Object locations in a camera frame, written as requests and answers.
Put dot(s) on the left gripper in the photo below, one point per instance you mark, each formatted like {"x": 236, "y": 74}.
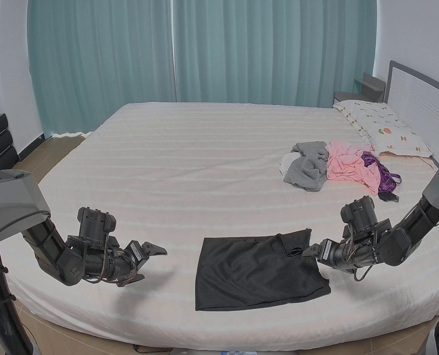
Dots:
{"x": 125, "y": 263}

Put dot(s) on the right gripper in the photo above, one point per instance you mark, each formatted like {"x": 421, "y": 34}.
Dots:
{"x": 336, "y": 255}

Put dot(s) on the black T-shirt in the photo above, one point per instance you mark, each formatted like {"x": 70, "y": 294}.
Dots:
{"x": 249, "y": 272}

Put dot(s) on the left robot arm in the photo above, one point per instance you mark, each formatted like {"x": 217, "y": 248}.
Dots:
{"x": 12, "y": 198}

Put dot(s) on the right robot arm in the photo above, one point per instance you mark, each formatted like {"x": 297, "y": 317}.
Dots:
{"x": 408, "y": 231}

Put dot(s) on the black lace garment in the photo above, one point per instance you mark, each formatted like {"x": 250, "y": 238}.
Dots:
{"x": 389, "y": 197}

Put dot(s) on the purple garment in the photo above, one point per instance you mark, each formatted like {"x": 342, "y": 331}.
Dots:
{"x": 386, "y": 179}

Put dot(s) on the grey garment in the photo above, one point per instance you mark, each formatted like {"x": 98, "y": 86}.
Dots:
{"x": 308, "y": 168}

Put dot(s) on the pink garment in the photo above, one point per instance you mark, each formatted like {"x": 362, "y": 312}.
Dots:
{"x": 347, "y": 165}

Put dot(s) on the white garment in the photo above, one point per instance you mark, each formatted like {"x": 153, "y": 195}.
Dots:
{"x": 288, "y": 161}

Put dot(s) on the bed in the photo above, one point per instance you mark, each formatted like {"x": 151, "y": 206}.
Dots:
{"x": 189, "y": 161}

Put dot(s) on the white printed pillow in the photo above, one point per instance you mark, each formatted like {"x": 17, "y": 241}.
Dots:
{"x": 386, "y": 126}

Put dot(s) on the grey bedside table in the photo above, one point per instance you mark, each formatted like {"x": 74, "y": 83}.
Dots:
{"x": 367, "y": 87}

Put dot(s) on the blue-green curtain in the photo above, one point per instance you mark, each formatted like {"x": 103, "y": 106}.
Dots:
{"x": 101, "y": 50}
{"x": 271, "y": 43}

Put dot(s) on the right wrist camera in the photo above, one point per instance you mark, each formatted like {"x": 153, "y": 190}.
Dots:
{"x": 360, "y": 213}

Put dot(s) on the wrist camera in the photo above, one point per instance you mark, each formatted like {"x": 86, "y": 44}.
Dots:
{"x": 360, "y": 213}
{"x": 95, "y": 224}

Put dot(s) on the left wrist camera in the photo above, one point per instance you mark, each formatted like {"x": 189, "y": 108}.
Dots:
{"x": 95, "y": 224}

